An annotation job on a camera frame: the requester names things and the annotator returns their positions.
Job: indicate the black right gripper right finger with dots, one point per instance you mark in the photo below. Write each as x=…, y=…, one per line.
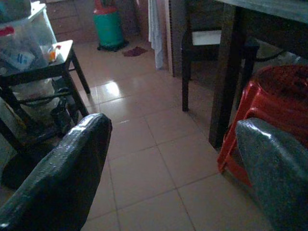
x=279, y=173

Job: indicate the small orange packet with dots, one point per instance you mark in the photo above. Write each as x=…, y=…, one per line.
x=52, y=55

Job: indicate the white hanging cloth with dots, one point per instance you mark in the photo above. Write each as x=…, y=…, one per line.
x=155, y=36

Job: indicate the dark wooden dining table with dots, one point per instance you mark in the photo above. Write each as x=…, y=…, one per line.
x=223, y=72

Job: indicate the dark red floor rag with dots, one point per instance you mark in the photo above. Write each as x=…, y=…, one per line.
x=134, y=51

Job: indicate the white plastic bag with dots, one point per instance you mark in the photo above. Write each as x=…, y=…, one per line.
x=33, y=89

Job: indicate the dark bottle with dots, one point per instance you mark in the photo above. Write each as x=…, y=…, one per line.
x=63, y=115

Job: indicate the green and red gas cylinder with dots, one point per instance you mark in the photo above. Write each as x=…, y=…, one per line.
x=108, y=26

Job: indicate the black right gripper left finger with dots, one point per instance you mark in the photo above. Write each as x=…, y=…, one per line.
x=60, y=178

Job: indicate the dark chair with white seat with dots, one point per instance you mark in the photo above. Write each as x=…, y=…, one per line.
x=186, y=72

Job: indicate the clear plastic storage box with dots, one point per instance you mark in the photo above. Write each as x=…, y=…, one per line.
x=21, y=43

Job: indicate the dark wooden side stool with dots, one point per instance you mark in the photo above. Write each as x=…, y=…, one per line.
x=36, y=72

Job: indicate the brown wooden drawer cabinet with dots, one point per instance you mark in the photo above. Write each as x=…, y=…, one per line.
x=69, y=21

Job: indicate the red plastic stool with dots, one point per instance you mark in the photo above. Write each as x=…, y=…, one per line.
x=272, y=101

